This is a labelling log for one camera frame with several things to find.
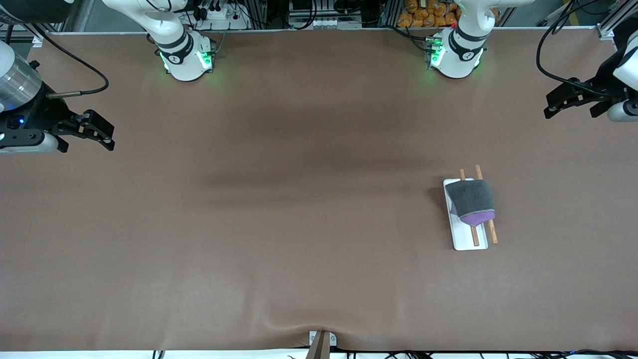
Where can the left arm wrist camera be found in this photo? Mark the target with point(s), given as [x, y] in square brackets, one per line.
[623, 112]

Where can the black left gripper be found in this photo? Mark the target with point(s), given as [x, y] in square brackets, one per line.
[601, 86]

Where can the white rack with wooden bars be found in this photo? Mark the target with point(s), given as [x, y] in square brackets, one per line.
[463, 239]

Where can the white terminal block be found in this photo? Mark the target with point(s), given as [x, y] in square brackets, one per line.
[329, 23]

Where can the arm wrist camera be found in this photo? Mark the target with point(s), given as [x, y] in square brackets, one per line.
[623, 112]
[30, 143]

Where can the white power strip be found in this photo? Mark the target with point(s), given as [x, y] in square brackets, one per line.
[219, 15]

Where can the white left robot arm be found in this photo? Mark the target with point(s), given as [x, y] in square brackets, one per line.
[461, 55]

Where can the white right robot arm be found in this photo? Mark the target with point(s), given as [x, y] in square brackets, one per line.
[184, 62]

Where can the pile of orange items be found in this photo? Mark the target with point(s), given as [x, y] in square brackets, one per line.
[423, 17]

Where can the grey and purple towel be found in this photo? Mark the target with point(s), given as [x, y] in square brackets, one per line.
[471, 199]

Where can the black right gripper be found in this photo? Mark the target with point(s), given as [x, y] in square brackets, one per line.
[41, 113]

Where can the brown table mat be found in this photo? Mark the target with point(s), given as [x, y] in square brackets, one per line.
[319, 149]

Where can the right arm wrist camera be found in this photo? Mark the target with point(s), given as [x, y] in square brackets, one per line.
[30, 143]

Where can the aluminium frame profile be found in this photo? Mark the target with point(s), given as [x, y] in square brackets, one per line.
[610, 27]

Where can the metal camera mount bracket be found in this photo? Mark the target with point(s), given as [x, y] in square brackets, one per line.
[321, 346]

